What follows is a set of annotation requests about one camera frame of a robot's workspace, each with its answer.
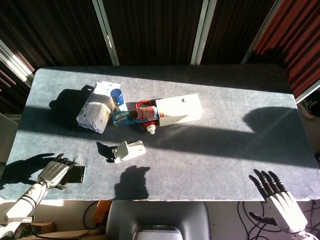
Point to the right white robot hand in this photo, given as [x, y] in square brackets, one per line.
[286, 211]

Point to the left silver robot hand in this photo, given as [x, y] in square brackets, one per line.
[51, 173]

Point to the black smartphone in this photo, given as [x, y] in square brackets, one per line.
[76, 175]

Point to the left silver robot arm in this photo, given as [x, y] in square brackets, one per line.
[25, 202]

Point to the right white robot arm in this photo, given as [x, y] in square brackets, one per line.
[302, 236]

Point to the orange box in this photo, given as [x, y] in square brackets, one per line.
[101, 212]

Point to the white soft tissue pack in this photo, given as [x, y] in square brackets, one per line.
[95, 112]

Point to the blue cookie box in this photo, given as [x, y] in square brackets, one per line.
[125, 117]

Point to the blue grey table mat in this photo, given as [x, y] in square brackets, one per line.
[200, 162]

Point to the blue capped bottle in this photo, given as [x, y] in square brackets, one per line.
[118, 97]

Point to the black white shoe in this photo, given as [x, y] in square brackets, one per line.
[313, 107]

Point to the red bottle white cap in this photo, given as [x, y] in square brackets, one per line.
[147, 125]

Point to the white robot chest housing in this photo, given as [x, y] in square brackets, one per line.
[157, 235]

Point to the white cardboard box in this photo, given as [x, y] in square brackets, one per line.
[180, 108]

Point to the red curtain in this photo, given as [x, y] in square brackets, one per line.
[295, 37]

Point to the white window frame post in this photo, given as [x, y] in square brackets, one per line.
[201, 32]
[107, 35]
[260, 32]

